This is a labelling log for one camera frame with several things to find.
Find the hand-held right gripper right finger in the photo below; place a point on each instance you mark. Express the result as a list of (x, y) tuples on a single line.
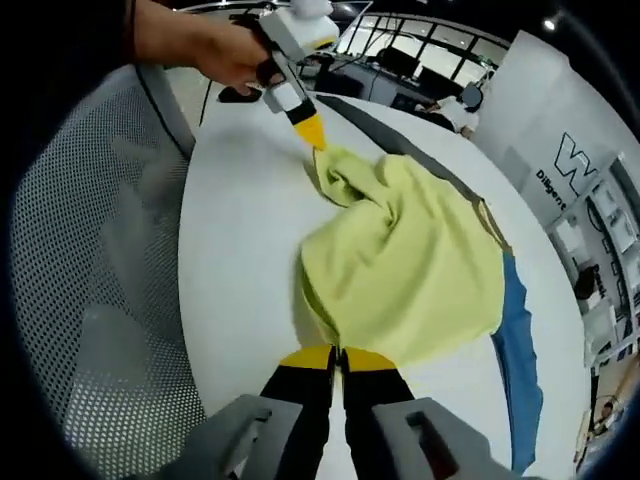
[(375, 390)]

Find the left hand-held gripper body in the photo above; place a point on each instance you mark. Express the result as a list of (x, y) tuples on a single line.
[(310, 30)]

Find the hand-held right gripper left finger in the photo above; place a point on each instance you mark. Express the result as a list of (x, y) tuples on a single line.
[(295, 400)]

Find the yellow blue grey garment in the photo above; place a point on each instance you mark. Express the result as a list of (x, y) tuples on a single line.
[(400, 260)]

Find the person's left hand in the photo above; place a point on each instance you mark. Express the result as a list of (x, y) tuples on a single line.
[(235, 60)]

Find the grey office desk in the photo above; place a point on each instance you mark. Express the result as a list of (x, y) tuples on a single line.
[(350, 75)]

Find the black computer monitor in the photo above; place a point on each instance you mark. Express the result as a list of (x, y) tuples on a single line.
[(440, 81), (399, 62)]

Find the white printed partition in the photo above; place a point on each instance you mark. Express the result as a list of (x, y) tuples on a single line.
[(520, 100)]

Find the black bag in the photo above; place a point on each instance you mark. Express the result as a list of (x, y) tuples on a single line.
[(587, 285)]

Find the grey mesh office chair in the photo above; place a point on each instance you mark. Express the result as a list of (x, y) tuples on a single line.
[(90, 250)]

